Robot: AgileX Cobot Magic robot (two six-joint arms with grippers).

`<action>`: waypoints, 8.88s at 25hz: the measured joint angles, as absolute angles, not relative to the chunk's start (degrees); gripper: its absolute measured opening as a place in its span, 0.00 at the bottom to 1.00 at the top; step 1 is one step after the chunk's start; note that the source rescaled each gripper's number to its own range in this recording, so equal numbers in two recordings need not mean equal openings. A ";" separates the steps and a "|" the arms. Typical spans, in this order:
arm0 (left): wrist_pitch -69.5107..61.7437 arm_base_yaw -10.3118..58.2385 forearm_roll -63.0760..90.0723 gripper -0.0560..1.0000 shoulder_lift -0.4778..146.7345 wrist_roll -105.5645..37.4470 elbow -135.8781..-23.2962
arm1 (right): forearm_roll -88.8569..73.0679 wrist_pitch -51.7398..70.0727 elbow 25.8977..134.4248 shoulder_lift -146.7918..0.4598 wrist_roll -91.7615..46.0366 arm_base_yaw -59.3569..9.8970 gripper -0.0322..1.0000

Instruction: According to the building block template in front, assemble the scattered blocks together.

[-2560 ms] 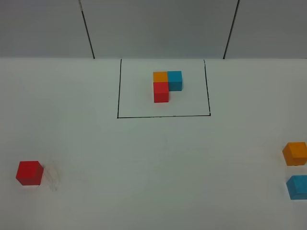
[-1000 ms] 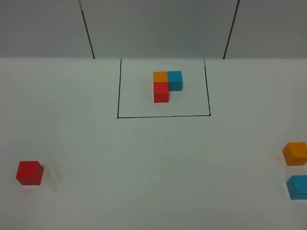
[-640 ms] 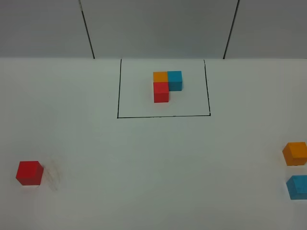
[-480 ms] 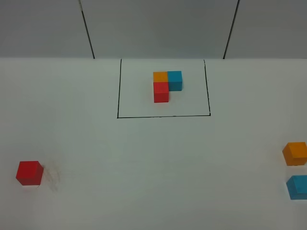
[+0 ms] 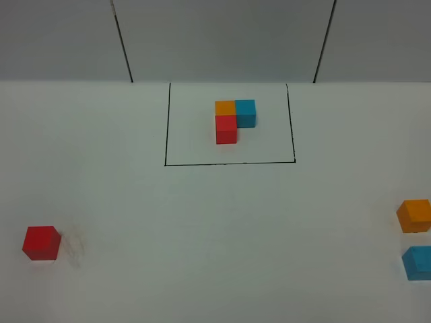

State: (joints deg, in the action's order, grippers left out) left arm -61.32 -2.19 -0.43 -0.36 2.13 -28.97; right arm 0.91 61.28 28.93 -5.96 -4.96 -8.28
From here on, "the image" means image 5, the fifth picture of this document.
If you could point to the template blue cube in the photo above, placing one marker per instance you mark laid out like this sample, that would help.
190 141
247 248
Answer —
246 114

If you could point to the template orange cube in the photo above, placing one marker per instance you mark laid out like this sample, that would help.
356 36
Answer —
225 108

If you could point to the template red cube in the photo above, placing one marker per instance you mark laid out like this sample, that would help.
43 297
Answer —
226 129

